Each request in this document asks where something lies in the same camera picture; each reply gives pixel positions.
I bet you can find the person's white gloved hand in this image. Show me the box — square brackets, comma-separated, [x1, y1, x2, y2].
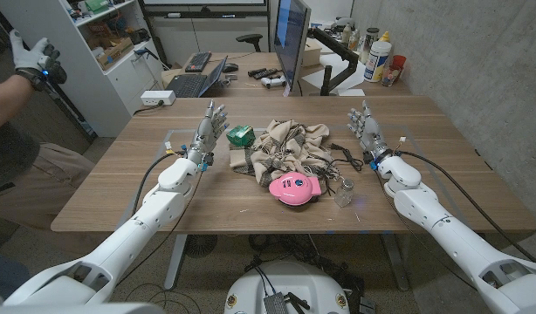
[8, 29, 68, 92]

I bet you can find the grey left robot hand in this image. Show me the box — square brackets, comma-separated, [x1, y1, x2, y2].
[185, 99, 230, 166]

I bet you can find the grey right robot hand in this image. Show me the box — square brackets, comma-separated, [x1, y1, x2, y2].
[347, 100, 394, 164]

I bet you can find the person's bare forearm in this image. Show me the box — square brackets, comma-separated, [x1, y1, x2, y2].
[0, 74, 36, 136]

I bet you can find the green package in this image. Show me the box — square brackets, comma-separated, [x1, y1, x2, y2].
[226, 125, 257, 147]

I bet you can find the beige plaid scarf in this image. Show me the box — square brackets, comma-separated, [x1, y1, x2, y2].
[229, 119, 343, 188]

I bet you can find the black laptop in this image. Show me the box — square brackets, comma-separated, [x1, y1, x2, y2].
[166, 55, 229, 99]

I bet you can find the white power strip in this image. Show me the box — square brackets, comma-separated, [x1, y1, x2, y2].
[140, 89, 177, 107]

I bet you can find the wooden desk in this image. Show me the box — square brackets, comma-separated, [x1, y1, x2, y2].
[162, 51, 413, 98]

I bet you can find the small clear glass jar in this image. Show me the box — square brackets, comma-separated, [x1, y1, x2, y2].
[333, 177, 355, 208]

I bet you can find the black keyboard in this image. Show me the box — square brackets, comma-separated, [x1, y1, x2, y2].
[184, 51, 213, 73]

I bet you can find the white wipes canister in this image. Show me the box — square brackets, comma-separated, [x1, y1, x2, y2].
[363, 39, 392, 84]

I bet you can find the red cup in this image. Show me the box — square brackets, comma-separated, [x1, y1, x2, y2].
[390, 54, 408, 73]

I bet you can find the cardboard box with items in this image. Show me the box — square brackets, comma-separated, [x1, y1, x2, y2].
[95, 37, 135, 71]

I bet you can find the black remote control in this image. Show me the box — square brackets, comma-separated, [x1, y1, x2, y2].
[247, 67, 281, 80]

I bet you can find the white game controller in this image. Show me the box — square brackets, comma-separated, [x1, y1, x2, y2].
[260, 74, 287, 90]

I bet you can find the white shelf cabinet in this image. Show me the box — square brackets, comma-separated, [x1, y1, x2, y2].
[0, 0, 164, 139]

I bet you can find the pink mini waffle maker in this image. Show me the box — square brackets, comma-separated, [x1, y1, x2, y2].
[268, 171, 323, 207]

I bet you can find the dark lidded jar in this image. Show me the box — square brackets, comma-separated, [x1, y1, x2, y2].
[360, 27, 381, 65]

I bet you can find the plain cardboard box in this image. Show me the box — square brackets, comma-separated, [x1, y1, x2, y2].
[301, 38, 323, 68]

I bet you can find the black office chair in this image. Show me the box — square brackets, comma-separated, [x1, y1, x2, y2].
[235, 33, 264, 53]

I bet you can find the seated person's body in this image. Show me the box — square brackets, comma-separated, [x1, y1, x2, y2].
[0, 121, 97, 232]

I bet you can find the black computer monitor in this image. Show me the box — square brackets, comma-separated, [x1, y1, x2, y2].
[272, 0, 313, 93]

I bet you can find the grey table leg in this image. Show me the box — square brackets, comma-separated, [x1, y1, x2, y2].
[379, 233, 411, 292]
[163, 234, 189, 291]

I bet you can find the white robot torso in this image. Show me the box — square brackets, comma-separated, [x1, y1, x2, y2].
[223, 260, 351, 314]

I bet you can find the black power cord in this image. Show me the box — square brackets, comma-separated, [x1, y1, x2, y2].
[326, 142, 365, 172]

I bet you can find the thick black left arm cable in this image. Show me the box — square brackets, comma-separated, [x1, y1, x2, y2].
[131, 150, 186, 217]

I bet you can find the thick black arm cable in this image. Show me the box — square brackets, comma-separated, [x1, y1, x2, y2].
[131, 150, 186, 217]
[396, 150, 536, 265]

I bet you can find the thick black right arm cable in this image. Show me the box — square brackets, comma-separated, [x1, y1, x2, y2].
[396, 150, 536, 265]

